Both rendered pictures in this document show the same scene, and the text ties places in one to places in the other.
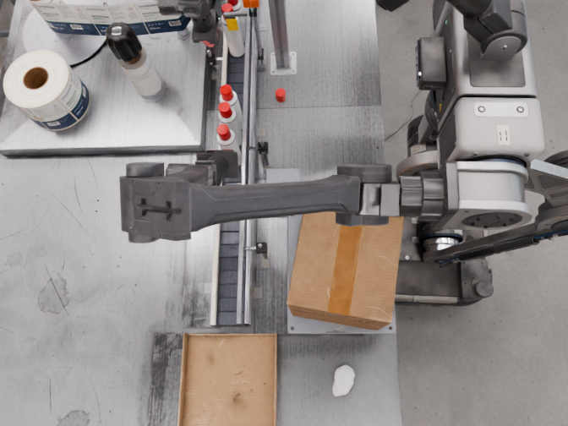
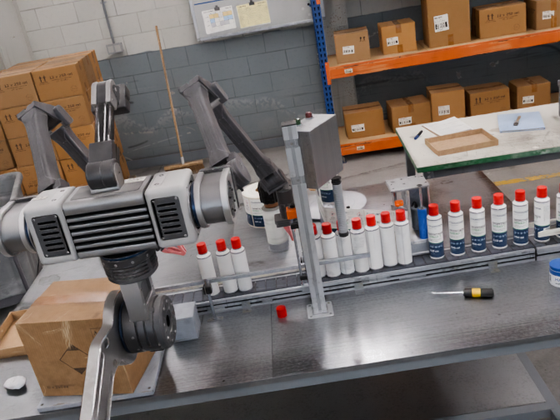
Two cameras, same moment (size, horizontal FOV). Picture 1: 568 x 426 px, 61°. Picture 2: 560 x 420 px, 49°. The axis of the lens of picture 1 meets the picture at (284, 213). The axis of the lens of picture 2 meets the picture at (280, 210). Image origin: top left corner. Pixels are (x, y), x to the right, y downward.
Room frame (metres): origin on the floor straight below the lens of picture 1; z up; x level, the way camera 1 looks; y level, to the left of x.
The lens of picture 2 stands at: (0.62, -1.87, 2.00)
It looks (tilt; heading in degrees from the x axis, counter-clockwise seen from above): 23 degrees down; 81
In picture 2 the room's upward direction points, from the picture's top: 10 degrees counter-clockwise
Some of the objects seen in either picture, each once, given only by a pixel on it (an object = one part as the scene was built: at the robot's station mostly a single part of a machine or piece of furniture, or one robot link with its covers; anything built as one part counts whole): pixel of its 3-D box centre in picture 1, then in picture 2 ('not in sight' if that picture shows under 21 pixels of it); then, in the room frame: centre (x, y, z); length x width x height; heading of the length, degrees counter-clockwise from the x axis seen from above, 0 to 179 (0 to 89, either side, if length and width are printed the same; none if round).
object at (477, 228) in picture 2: not in sight; (477, 224); (1.58, -0.08, 0.98); 0.05 x 0.05 x 0.20
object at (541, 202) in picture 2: not in sight; (542, 213); (1.80, -0.12, 0.98); 0.05 x 0.05 x 0.20
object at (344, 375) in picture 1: (342, 380); (14, 382); (-0.06, -0.06, 0.85); 0.08 x 0.07 x 0.04; 114
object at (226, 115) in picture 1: (230, 124); (226, 266); (0.70, 0.10, 0.98); 0.05 x 0.05 x 0.20
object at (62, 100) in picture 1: (48, 90); (267, 203); (0.96, 0.64, 0.95); 0.20 x 0.20 x 0.14
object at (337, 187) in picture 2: not in sight; (339, 207); (1.09, -0.08, 1.18); 0.04 x 0.04 x 0.21
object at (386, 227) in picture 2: not in sight; (387, 238); (1.27, -0.01, 0.98); 0.05 x 0.05 x 0.20
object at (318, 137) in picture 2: not in sight; (313, 150); (1.04, -0.06, 1.38); 0.17 x 0.10 x 0.19; 44
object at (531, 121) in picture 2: not in sight; (520, 122); (2.61, 1.28, 0.81); 0.32 x 0.24 x 0.01; 62
